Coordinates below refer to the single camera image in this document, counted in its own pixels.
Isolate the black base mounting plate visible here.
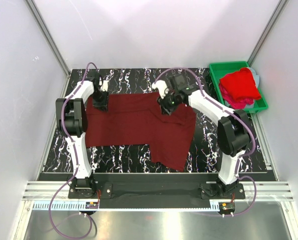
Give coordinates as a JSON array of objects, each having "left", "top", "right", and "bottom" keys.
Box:
[{"left": 68, "top": 173, "right": 246, "bottom": 210}]

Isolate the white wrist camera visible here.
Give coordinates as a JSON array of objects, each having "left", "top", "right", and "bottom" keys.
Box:
[
  {"left": 151, "top": 80, "right": 170, "bottom": 99},
  {"left": 100, "top": 80, "right": 109, "bottom": 92}
]

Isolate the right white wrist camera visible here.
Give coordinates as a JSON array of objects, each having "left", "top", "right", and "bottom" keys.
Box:
[{"left": 151, "top": 80, "right": 170, "bottom": 99}]

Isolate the bright red t shirt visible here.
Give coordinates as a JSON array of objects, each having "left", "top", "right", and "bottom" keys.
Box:
[{"left": 219, "top": 67, "right": 262, "bottom": 101}]

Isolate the green plastic bin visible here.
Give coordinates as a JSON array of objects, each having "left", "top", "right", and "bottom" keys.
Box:
[{"left": 209, "top": 61, "right": 269, "bottom": 114}]

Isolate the white slotted cable duct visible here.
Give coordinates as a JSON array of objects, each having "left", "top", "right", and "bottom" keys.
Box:
[{"left": 33, "top": 200, "right": 220, "bottom": 213}]

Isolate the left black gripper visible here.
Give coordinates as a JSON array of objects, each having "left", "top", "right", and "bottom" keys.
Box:
[{"left": 90, "top": 89, "right": 110, "bottom": 113}]

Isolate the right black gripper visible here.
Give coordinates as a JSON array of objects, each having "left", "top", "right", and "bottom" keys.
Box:
[{"left": 156, "top": 90, "right": 180, "bottom": 117}]

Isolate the aluminium extrusion rail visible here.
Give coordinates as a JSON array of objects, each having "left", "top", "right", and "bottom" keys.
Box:
[{"left": 22, "top": 181, "right": 294, "bottom": 202}]

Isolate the light blue t shirt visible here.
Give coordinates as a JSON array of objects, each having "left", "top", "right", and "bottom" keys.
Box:
[{"left": 247, "top": 67, "right": 260, "bottom": 88}]

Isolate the pink t shirt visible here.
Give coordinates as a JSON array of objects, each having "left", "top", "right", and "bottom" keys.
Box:
[{"left": 219, "top": 84, "right": 255, "bottom": 109}]

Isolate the aluminium frame post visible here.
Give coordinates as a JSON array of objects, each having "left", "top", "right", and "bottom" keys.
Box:
[
  {"left": 247, "top": 0, "right": 289, "bottom": 66},
  {"left": 24, "top": 0, "right": 71, "bottom": 77}
]

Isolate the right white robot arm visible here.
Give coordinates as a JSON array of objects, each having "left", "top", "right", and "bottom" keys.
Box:
[{"left": 151, "top": 75, "right": 255, "bottom": 199}]

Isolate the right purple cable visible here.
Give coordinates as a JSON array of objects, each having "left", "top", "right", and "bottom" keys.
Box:
[{"left": 153, "top": 67, "right": 259, "bottom": 217}]

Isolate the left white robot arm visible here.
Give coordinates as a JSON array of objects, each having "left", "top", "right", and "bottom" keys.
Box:
[{"left": 55, "top": 72, "right": 109, "bottom": 198}]

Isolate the left aluminium frame post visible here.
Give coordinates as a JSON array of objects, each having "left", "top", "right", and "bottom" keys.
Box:
[{"left": 24, "top": 0, "right": 71, "bottom": 77}]

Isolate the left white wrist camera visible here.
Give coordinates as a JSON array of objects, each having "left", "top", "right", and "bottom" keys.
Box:
[{"left": 100, "top": 80, "right": 109, "bottom": 92}]

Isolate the dark red t shirt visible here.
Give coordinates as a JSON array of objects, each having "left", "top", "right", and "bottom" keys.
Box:
[{"left": 85, "top": 92, "right": 196, "bottom": 172}]

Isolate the right aluminium frame post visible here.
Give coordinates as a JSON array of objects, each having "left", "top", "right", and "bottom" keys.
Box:
[{"left": 247, "top": 0, "right": 289, "bottom": 66}]

